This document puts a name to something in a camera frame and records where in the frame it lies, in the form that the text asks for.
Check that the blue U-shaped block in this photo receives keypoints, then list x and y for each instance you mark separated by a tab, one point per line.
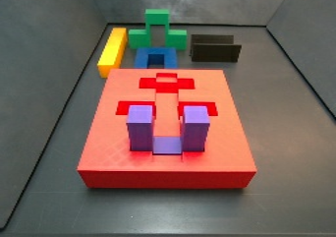
156	56

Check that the purple U-shaped block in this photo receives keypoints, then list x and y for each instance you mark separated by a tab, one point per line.
190	140

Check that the yellow long bar block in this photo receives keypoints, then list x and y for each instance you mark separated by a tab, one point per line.
114	51

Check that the red base block with slots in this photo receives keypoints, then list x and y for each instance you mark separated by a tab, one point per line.
110	165

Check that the green stepped arch block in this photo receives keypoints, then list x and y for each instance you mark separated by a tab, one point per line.
158	17

